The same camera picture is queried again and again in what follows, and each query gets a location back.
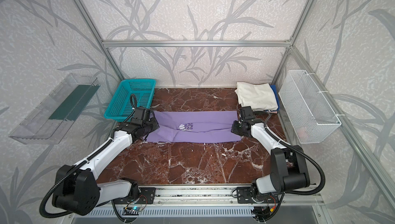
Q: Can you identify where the purple t-shirt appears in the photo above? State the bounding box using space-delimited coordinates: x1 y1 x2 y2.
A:
147 111 241 143

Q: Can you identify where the teal plastic basket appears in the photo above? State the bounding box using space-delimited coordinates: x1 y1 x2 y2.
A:
104 79 156 122

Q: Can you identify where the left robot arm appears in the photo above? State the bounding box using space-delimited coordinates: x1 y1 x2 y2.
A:
39 94 159 218

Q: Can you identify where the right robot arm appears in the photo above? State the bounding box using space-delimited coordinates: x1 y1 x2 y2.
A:
231 106 326 203

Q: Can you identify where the folded cream t-shirt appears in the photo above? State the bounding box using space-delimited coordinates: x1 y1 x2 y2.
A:
235 82 277 111

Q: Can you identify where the folded blue t-shirt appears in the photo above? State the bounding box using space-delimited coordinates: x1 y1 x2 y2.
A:
270 85 280 114

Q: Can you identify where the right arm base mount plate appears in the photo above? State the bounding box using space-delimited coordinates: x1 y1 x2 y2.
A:
231 187 279 205

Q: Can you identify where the white wire mesh basket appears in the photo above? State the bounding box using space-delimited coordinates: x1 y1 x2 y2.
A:
279 70 342 144

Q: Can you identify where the aluminium front rail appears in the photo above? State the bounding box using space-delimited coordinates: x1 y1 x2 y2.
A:
61 184 325 208

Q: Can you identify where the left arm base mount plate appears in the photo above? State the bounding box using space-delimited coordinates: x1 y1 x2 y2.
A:
114 187 156 204

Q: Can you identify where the clear plastic wall shelf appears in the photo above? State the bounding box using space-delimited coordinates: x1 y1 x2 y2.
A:
9 73 100 145

